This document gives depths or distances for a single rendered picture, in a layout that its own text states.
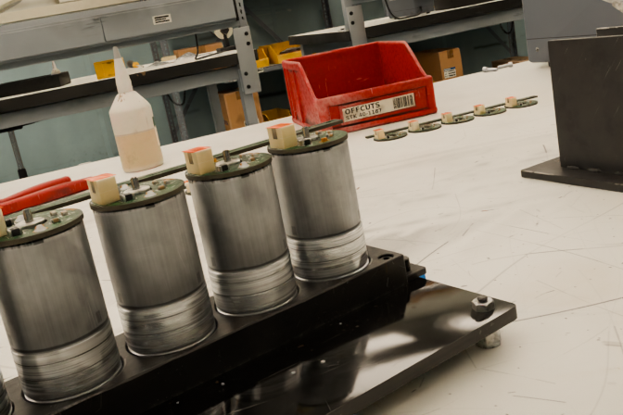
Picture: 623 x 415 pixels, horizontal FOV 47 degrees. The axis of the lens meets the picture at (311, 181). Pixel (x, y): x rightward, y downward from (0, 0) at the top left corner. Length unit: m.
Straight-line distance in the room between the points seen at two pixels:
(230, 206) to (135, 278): 0.03
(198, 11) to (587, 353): 2.41
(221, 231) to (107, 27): 2.34
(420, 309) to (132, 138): 0.41
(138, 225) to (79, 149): 4.49
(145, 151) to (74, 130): 4.07
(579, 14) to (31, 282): 0.62
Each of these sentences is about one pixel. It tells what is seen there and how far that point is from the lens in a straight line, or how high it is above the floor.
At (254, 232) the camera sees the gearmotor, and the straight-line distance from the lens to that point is 0.20.
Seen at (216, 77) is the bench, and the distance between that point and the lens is 2.65.
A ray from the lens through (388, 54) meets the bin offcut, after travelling 0.68.
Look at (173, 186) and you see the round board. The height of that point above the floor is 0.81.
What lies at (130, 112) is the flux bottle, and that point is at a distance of 0.59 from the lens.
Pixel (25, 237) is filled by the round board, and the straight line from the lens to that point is 0.18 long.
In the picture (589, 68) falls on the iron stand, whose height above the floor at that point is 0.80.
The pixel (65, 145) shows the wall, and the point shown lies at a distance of 4.67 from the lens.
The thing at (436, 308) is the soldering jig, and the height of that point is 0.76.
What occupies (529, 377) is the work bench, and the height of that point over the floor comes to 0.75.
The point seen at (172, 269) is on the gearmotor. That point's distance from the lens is 0.19.
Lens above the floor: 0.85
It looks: 13 degrees down
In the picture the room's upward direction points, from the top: 11 degrees counter-clockwise
